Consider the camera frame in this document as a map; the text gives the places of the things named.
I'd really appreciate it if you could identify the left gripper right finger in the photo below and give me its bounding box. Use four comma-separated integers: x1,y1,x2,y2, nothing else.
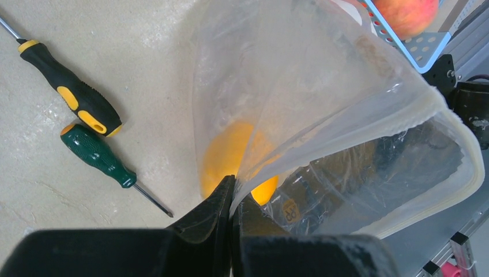
231,196,289,276

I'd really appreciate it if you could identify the green handled screwdriver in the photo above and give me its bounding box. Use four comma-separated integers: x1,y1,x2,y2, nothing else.
60,123,174,218

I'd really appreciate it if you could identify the peach apple fruit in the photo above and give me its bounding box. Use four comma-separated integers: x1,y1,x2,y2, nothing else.
373,0,439,40

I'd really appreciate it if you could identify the clear zip top bag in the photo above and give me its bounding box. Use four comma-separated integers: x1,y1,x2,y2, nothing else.
192,1,468,238

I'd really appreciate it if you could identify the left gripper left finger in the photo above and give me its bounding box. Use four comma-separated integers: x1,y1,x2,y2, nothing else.
166,175,235,276

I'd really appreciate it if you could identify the black yellow screwdriver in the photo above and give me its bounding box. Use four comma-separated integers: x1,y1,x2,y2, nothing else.
1,18,122,137

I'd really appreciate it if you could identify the light blue plastic basket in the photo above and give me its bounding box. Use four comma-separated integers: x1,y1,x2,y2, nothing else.
359,0,452,74

